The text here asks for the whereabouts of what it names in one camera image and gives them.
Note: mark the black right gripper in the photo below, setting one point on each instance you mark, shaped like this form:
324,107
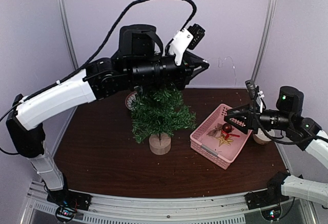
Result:
248,113

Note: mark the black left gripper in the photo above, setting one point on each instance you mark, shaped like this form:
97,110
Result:
180,81

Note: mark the small green christmas tree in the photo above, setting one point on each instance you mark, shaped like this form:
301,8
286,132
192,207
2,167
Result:
157,114

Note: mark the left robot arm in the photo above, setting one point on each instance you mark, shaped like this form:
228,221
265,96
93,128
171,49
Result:
139,62

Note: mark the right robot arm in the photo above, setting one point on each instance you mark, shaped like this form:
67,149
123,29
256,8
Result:
286,126

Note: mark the red christmas ball ornament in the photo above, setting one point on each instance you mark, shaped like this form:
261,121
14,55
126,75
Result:
227,128

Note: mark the red ribbon ornament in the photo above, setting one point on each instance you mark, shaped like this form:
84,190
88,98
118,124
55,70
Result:
229,135

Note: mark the white ceramic bowl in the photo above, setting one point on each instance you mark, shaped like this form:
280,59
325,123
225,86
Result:
261,138

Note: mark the gold star ornament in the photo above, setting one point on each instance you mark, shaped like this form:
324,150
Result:
224,140

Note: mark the pink perforated plastic basket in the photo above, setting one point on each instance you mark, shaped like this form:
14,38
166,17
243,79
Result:
203,139

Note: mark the floral patterned ceramic plate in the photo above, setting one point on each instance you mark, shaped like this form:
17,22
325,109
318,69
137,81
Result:
130,99

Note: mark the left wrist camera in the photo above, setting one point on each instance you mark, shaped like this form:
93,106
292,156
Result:
186,38

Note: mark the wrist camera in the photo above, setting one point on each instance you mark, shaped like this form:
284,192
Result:
186,38
256,95

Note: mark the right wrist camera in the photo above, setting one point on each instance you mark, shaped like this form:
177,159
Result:
256,95

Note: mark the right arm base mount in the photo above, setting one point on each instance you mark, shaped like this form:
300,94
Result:
269,200

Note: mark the aluminium front rail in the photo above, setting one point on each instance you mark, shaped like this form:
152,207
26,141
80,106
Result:
231,208

